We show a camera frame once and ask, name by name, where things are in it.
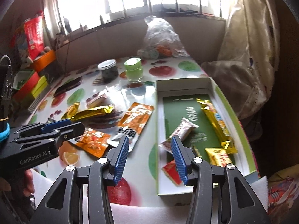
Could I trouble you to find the gold peanut candy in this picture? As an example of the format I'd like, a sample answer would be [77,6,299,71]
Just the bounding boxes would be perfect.
[61,102,80,120]

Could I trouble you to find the orange konjac snack pouch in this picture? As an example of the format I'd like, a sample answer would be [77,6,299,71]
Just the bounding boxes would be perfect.
[68,128,111,158]

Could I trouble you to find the white pink sesame nougat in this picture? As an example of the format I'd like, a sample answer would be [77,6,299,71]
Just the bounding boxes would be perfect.
[86,94,107,108]

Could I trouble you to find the yellow peanut crisp candy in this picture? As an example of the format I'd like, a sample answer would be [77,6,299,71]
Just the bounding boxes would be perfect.
[205,148,232,167]

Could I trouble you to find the red snack packet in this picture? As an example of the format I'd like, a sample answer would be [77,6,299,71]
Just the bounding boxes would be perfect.
[162,160,182,186]

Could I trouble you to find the long gold rice bar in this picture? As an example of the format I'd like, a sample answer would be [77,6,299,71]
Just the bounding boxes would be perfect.
[196,98,238,154]

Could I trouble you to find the pink white nougat candy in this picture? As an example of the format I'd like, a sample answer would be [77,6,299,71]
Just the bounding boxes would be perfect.
[159,117,199,154]

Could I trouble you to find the person left hand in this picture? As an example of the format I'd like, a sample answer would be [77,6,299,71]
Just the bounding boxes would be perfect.
[0,168,35,198]

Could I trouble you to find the striped box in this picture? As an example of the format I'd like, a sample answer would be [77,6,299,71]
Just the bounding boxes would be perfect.
[27,90,49,113]

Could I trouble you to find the yellow green box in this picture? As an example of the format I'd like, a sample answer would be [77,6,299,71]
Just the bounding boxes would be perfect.
[21,75,48,104]

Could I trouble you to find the red woven box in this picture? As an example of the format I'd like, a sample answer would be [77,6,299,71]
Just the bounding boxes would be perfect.
[12,69,40,102]

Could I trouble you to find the colourful cloth pile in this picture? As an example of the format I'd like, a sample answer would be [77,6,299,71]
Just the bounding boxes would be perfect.
[268,165,298,223]

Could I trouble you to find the black smartphone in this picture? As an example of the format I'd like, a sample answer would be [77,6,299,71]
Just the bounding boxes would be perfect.
[53,76,82,97]

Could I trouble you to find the white foam sheet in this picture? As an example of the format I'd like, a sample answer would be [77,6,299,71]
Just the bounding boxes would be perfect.
[32,170,268,223]

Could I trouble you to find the silver orange snack pouch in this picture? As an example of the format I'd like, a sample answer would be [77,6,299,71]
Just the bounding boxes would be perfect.
[107,102,154,152]

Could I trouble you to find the orange storage box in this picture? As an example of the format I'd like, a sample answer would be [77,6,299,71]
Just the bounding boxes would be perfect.
[29,50,56,73]

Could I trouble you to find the dark jar white lid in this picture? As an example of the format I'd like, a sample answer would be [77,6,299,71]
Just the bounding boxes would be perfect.
[97,59,119,83]

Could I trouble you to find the green glass jar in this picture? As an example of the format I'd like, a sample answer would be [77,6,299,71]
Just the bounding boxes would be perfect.
[124,58,143,83]

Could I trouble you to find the red snack bag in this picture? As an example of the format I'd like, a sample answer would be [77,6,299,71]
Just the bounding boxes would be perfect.
[24,16,44,60]

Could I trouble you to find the green white cardboard box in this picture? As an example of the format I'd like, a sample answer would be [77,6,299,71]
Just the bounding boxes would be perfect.
[156,77,259,183]

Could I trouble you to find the clear plastic bag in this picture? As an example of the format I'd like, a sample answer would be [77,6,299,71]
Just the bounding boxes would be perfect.
[137,16,189,60]

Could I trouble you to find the cream patterned curtain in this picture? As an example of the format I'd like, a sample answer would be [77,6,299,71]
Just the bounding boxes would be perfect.
[201,0,280,119]

